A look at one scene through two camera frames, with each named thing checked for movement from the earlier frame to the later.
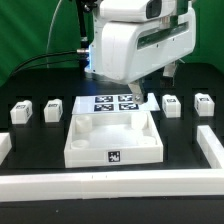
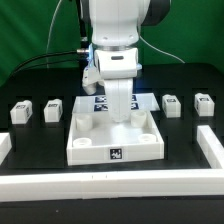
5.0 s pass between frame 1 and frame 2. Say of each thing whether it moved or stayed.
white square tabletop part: stayed
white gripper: moved
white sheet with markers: stayed
